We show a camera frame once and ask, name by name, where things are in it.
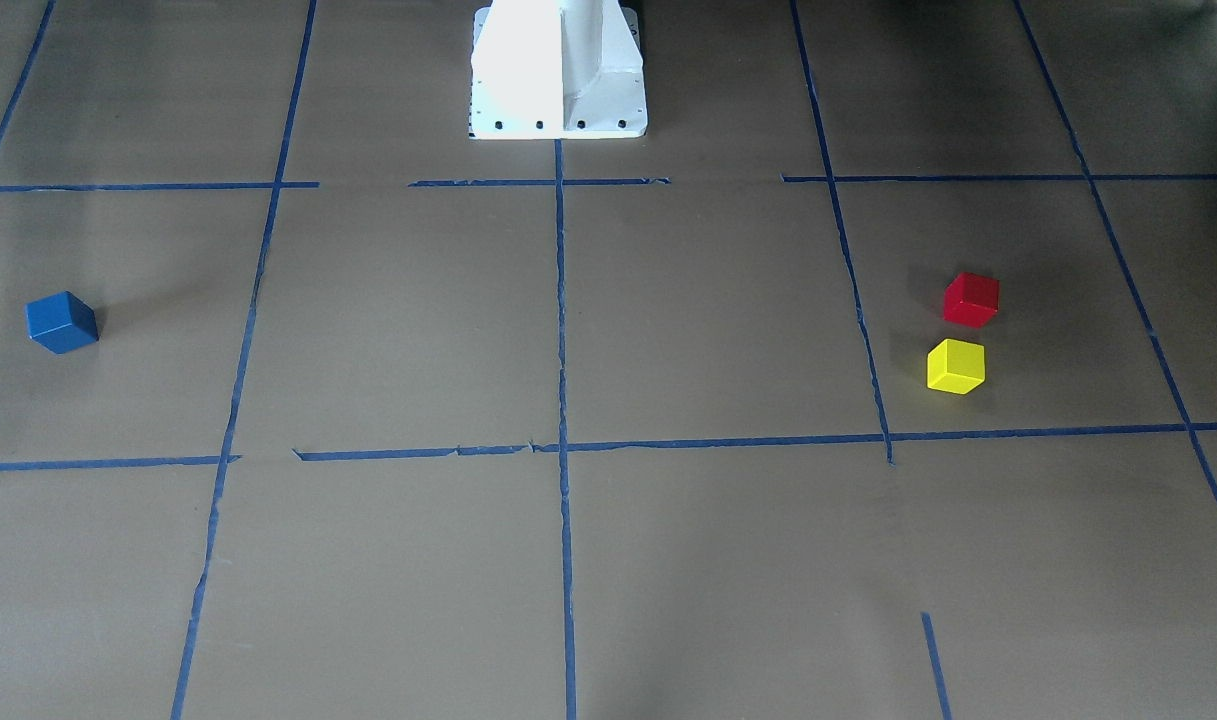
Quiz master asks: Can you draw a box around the red wooden block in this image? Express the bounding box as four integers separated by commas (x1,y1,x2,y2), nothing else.
942,272,1002,330

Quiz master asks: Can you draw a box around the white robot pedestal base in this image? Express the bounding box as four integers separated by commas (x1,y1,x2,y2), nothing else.
469,1,649,141

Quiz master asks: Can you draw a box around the blue wooden block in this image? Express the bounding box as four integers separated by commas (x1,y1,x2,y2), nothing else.
24,291,99,355

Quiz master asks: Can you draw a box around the yellow wooden block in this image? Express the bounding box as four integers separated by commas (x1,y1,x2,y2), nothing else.
925,338,986,395

